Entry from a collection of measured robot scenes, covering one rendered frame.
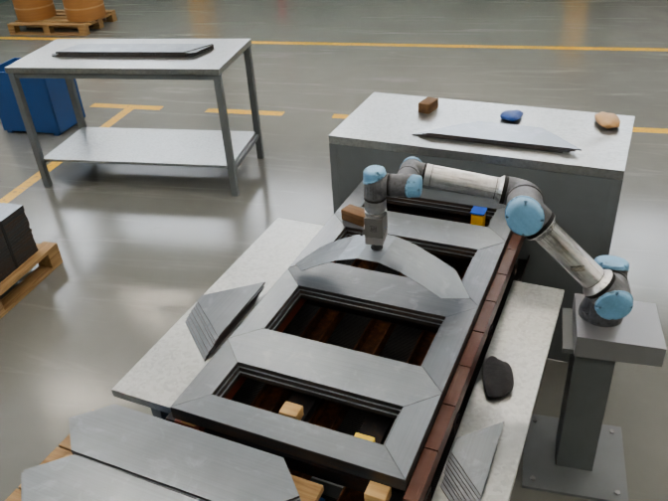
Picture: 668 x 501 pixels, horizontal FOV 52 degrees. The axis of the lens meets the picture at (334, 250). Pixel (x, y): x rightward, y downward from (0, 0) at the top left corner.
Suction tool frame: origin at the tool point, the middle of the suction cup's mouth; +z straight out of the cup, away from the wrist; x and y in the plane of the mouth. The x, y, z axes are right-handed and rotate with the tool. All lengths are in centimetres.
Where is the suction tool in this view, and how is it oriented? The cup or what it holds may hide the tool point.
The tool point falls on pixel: (377, 250)
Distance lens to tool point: 242.5
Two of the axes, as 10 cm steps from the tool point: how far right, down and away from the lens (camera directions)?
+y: -2.6, 5.4, -8.0
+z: 0.7, 8.4, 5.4
